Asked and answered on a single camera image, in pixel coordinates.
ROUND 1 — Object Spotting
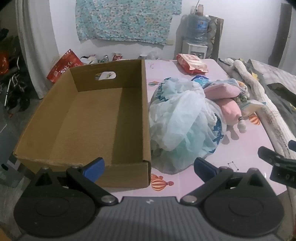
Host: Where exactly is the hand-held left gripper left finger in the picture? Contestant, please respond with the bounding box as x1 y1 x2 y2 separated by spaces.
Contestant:
35 157 119 207

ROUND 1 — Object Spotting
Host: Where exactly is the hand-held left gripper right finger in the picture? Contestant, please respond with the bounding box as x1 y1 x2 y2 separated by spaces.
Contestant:
180 157 264 207

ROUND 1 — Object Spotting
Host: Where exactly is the brown cardboard box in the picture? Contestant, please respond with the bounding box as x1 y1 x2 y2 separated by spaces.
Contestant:
13 59 152 189

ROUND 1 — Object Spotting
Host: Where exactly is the translucent white plastic bag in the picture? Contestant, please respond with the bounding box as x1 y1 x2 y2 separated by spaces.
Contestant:
148 77 228 175

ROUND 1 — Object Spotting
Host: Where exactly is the pink plush doll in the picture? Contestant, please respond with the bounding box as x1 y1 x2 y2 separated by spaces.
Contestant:
203 80 248 133

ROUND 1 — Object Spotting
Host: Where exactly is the pink printed bed sheet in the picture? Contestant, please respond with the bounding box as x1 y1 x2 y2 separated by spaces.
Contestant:
99 59 289 202

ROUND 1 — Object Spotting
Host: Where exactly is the white fluffy rolled blanket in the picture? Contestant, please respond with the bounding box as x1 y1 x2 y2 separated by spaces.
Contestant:
223 58 296 160

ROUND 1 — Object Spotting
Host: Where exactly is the grey blanket with yellow patches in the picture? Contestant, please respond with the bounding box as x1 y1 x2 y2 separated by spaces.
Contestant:
247 59 296 130

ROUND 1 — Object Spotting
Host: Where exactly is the blue printed packet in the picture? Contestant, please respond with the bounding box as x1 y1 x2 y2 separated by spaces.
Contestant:
191 75 212 88

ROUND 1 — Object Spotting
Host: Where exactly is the red pink wet wipes pack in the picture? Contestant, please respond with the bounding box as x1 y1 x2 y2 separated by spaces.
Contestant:
177 53 208 75

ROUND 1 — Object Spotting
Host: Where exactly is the red gift bag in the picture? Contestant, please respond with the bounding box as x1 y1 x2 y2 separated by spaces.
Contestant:
46 49 84 84

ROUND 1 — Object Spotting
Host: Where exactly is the white water dispenser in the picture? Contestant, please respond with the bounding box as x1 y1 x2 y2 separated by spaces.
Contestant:
181 42 208 59

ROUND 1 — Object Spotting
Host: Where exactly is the wooden board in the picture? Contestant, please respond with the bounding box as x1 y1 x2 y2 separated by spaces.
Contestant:
207 16 224 60

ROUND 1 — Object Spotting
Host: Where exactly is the white curtain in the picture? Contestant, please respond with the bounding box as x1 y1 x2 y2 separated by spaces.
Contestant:
15 0 58 100

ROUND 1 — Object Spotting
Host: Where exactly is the blue water dispenser bottle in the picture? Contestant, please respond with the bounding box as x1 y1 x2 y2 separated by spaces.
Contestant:
186 13 211 45

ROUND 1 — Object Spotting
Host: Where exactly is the teal patterned wall cloth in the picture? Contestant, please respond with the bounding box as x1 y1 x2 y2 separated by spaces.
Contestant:
75 0 182 45

